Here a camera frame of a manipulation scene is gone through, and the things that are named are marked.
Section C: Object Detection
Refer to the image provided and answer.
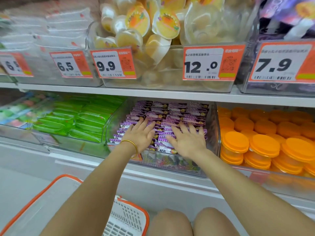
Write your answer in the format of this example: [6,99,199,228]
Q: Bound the clear bin of white packets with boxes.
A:
[17,45,104,88]

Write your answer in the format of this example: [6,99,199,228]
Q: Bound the white shelf board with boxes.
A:
[0,82,315,108]

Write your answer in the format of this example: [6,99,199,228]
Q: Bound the person's right hand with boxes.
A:
[166,121,208,160]

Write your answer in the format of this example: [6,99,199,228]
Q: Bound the stack of green packets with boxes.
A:
[32,94,127,143]

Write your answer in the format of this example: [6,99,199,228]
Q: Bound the person's left forearm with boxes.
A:
[39,141,138,236]

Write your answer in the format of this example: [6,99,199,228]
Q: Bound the person's left hand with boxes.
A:
[122,118,156,156]

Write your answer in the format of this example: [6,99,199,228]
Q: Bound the clear bin of pastel packets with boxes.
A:
[0,91,58,145]

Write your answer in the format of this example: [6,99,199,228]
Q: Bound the clear bin of orange cups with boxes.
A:
[216,103,315,195]

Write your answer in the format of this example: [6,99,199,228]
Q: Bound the clear bin of jelly cups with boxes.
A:
[86,21,259,94]

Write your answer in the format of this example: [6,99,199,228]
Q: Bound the pile of yellow jelly cups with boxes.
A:
[94,0,188,68]

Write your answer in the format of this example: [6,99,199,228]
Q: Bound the white cabinet ledge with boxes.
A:
[0,137,315,220]

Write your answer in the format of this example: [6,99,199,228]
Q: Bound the stack of white packets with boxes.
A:
[0,7,94,55]

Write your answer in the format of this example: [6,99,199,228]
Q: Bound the orange white price tag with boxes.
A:
[0,52,34,77]
[49,50,93,79]
[248,41,315,83]
[90,48,137,79]
[182,44,246,81]

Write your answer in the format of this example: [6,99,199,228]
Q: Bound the white basket with orange rim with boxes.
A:
[0,174,150,236]

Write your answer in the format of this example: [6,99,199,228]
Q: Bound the person's right forearm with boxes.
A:
[191,148,315,236]

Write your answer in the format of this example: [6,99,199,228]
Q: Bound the pile of purple snack packets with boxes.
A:
[109,100,210,155]

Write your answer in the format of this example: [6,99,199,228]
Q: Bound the clear bin of purple bags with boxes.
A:
[236,34,315,98]

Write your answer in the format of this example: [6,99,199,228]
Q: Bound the pile of orange lidded cups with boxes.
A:
[217,107,315,177]

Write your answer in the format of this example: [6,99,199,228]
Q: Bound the clear bin of green packets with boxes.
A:
[31,94,129,158]

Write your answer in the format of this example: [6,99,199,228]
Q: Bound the clear bin of purple packets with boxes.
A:
[106,99,221,178]

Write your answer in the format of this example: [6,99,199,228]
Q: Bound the person's right leg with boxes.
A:
[193,207,241,236]

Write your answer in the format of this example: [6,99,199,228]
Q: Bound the gold bracelet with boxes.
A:
[120,139,139,159]

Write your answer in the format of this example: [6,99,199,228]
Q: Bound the pile of pastel mixed packets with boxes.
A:
[0,92,56,128]

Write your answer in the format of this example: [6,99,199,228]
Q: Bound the person's leg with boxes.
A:
[193,207,241,236]
[147,208,194,236]

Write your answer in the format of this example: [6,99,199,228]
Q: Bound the person's left leg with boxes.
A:
[147,208,194,236]

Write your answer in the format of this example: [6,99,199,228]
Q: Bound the clear bag of jelly cups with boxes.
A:
[183,0,248,45]

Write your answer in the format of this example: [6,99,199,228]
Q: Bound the purple snack bags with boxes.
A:
[259,0,315,41]

